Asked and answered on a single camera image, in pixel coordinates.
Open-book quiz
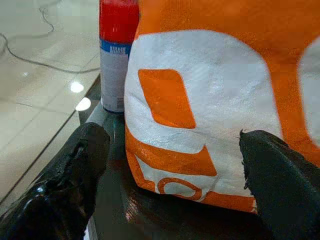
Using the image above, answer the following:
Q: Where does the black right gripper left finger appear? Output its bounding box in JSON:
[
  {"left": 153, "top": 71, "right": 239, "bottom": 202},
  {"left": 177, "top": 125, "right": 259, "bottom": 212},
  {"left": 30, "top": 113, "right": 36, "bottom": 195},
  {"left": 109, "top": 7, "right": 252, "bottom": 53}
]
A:
[{"left": 0, "top": 121, "right": 111, "bottom": 240}]

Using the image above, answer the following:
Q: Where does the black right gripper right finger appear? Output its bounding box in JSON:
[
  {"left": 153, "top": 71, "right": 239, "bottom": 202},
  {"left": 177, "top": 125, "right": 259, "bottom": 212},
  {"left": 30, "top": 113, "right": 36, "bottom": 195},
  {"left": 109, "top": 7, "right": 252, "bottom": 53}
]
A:
[{"left": 238, "top": 129, "right": 320, "bottom": 240}]

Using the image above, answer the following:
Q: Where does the black glossy table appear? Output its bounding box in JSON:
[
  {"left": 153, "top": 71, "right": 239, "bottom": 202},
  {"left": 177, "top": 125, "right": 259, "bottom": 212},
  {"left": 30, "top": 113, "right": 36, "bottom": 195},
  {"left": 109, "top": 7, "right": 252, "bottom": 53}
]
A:
[{"left": 0, "top": 74, "right": 276, "bottom": 240}]

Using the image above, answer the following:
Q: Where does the orange and white bag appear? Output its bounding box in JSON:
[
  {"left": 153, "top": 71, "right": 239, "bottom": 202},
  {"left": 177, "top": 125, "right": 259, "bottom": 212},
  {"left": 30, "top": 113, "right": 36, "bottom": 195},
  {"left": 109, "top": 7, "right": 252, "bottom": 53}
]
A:
[{"left": 123, "top": 0, "right": 320, "bottom": 214}]

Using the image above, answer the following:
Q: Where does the red and white spray can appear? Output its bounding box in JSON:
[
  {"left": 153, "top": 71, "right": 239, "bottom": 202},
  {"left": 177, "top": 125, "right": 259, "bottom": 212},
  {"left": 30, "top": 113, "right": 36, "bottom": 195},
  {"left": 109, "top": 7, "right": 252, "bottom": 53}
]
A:
[{"left": 99, "top": 0, "right": 141, "bottom": 114}]

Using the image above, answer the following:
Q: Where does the grey floor cable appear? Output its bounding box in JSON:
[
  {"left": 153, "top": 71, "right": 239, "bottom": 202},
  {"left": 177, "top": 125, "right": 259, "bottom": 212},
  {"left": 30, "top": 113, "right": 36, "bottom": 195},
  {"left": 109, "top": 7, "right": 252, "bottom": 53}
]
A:
[{"left": 0, "top": 32, "right": 101, "bottom": 75}]

